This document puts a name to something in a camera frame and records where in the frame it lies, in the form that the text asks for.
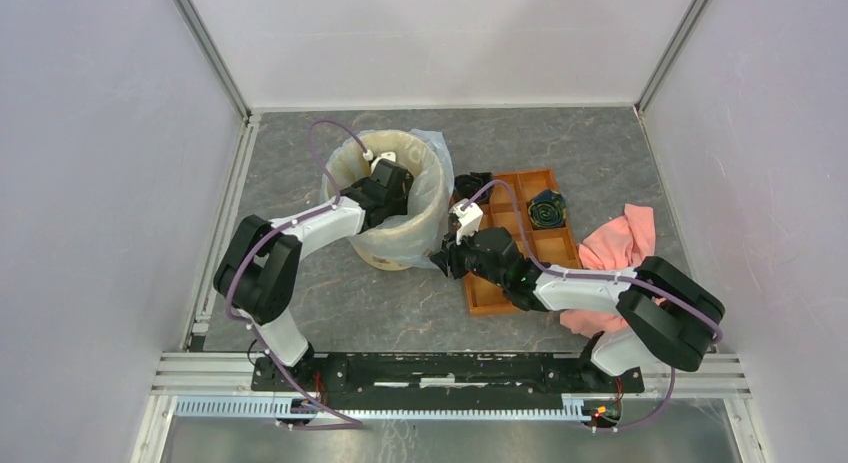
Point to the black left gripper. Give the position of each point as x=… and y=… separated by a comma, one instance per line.
x=403, y=203

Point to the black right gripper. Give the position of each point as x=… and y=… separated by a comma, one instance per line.
x=448, y=258

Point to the yellow capybara trash bin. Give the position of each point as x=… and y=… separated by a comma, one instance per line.
x=424, y=202

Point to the light blue plastic trash bag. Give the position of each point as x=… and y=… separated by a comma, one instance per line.
x=430, y=208

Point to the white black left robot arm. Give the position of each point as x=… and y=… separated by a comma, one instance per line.
x=257, y=274

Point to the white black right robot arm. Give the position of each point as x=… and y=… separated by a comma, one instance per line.
x=668, y=317

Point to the orange compartment tray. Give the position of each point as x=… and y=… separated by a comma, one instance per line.
x=505, y=206

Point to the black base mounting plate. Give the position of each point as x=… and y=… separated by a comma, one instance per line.
x=456, y=381

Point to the pink cloth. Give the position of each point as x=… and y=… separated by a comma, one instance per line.
x=624, y=241

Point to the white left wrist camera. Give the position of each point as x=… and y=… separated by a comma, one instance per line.
x=372, y=159

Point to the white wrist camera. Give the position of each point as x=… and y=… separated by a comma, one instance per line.
x=465, y=218
x=372, y=159

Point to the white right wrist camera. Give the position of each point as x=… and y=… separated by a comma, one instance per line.
x=465, y=218

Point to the white slotted cable duct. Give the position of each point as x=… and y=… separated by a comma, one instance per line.
x=288, y=409

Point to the aluminium frame rail front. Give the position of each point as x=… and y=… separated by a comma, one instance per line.
x=230, y=374

